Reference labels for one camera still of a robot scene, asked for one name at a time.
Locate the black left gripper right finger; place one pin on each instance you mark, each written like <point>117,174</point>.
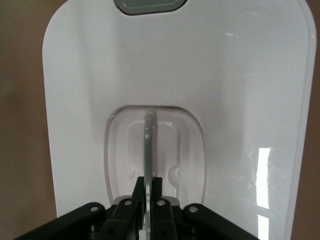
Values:
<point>165,217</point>

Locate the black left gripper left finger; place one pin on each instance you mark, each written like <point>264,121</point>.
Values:
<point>125,215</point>

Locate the white box lid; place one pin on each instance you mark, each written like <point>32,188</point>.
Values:
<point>200,75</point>

